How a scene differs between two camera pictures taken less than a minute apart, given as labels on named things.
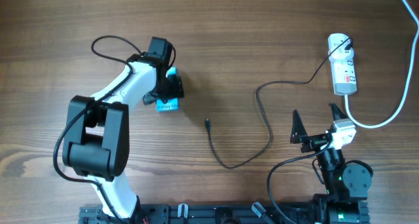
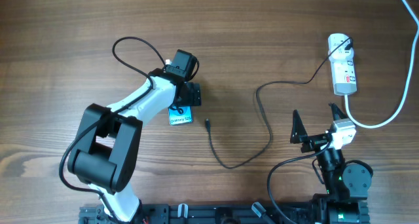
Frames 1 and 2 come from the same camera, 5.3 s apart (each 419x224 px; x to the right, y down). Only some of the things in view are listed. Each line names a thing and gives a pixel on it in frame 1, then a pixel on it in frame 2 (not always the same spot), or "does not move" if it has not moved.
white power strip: [340, 55] does not move
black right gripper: [300, 136] does not move
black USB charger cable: [255, 156] does not move
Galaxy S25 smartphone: [171, 105] to [178, 114]
